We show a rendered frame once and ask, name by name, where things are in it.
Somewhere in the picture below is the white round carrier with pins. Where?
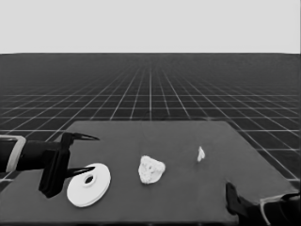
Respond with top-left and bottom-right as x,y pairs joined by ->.
137,154 -> 166,185

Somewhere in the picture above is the small white T-shaped piece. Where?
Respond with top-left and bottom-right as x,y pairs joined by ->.
197,146 -> 206,163

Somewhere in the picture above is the large thick white disc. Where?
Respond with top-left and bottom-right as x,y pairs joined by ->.
66,162 -> 112,208

